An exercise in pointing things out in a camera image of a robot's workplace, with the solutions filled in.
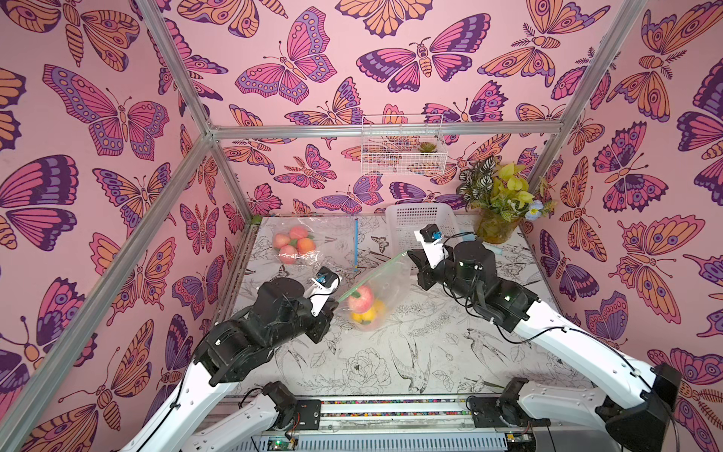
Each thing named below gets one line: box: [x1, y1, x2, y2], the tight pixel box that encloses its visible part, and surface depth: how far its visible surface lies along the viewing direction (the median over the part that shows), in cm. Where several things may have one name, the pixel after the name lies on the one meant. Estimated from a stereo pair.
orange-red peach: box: [297, 237, 317, 255], surface depth 107 cm
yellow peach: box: [352, 299, 386, 325], surface depth 75 cm
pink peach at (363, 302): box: [347, 285, 374, 314], surface depth 70 cm
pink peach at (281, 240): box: [273, 233, 291, 249], surface depth 108 cm
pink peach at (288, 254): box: [279, 244, 299, 265], surface depth 105 cm
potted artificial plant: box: [456, 156, 558, 245], surface depth 102 cm
